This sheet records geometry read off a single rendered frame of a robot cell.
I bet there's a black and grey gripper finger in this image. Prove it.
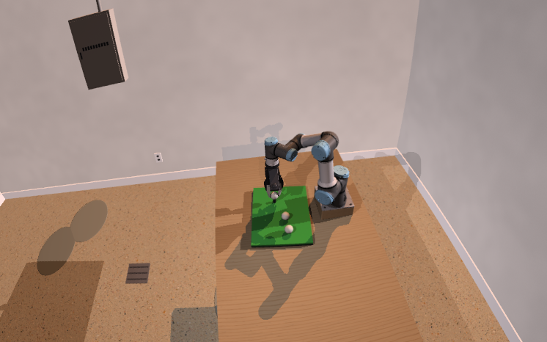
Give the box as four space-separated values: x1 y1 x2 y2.
264 179 271 198
278 177 284 196

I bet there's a green mat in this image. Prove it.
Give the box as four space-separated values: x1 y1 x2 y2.
251 186 313 247

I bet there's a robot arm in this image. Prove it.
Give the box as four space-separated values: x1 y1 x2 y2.
264 131 349 208

